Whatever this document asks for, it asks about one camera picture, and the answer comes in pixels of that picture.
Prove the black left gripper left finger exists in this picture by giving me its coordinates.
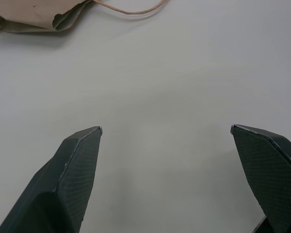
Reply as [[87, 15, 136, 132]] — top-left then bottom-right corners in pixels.
[[0, 126, 103, 233]]

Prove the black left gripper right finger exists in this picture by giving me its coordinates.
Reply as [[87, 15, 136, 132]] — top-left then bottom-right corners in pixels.
[[230, 124, 291, 233]]

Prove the brown paper bag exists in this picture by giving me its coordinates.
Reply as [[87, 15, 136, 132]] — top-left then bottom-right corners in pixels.
[[0, 0, 171, 35]]

